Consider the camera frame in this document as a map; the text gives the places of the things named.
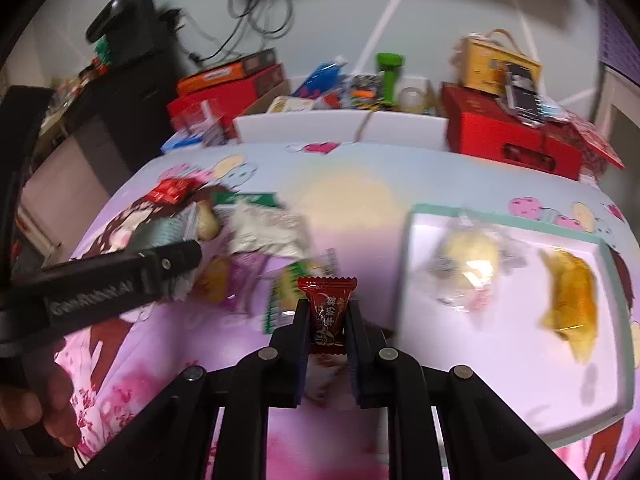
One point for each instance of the red cardboard box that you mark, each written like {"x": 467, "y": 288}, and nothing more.
{"x": 235, "y": 92}

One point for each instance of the black patterned toy packet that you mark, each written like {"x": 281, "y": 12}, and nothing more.
{"x": 367, "y": 85}

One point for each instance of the yellow dried fruit packet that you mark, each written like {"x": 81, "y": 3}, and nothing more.
{"x": 570, "y": 305}

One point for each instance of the black monitor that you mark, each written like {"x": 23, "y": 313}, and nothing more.
{"x": 132, "y": 20}

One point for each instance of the round yellow cake clear wrapper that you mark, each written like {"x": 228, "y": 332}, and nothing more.
{"x": 467, "y": 255}

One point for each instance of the person's left hand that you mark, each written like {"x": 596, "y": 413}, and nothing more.
{"x": 57, "y": 400}

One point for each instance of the red foil candy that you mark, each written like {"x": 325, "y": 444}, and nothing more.
{"x": 170, "y": 191}

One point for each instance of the yellow white small box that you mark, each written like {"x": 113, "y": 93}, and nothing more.
{"x": 290, "y": 105}

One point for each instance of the white storage box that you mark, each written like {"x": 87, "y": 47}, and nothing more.
{"x": 320, "y": 127}

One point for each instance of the black mobile phone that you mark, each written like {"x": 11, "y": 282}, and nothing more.
{"x": 527, "y": 107}

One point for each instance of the white tray teal rim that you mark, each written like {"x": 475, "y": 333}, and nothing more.
{"x": 500, "y": 375}

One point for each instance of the purple plastic basket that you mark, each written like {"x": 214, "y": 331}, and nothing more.
{"x": 620, "y": 35}

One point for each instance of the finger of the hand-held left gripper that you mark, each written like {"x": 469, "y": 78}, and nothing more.
{"x": 175, "y": 257}

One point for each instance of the blue white milk carton pack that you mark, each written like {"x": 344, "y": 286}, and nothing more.
{"x": 197, "y": 139}

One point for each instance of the printed cartoon blanket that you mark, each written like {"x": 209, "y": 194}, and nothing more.
{"x": 350, "y": 195}

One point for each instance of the silver snack packet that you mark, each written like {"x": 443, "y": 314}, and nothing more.
{"x": 270, "y": 232}

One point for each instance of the yellow jelly cup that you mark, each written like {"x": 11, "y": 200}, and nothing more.
{"x": 215, "y": 275}

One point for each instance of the clear tape roll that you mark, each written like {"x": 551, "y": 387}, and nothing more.
{"x": 412, "y": 99}

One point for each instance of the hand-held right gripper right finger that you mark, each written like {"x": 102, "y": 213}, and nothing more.
{"x": 356, "y": 360}

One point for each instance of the large red box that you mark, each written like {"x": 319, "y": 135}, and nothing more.
{"x": 500, "y": 125}

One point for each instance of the dark red candy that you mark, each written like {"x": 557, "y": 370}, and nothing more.
{"x": 325, "y": 310}

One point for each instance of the black cabinet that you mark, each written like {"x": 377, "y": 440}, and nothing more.
{"x": 100, "y": 105}

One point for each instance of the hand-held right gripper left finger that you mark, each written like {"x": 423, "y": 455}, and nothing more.
{"x": 300, "y": 360}

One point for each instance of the orange black flat box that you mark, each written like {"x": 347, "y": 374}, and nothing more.
{"x": 225, "y": 71}

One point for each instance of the green dumbbell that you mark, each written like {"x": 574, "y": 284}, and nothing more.
{"x": 389, "y": 77}

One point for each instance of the clear plastic box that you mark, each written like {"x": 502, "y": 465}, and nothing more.
{"x": 197, "y": 110}

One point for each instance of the white desk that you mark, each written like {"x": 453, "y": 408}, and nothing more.
{"x": 612, "y": 92}

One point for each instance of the blue snack bag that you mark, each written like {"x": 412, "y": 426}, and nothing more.
{"x": 322, "y": 77}

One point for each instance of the green white snack packet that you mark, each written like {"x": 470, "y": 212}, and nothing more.
{"x": 250, "y": 199}

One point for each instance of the pale bun clear wrapper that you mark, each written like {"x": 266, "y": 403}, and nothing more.
{"x": 207, "y": 220}

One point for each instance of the red patterned gift bag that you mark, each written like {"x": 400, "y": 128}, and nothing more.
{"x": 595, "y": 142}

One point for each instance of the green packet yellow snack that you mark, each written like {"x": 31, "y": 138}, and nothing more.
{"x": 280, "y": 290}

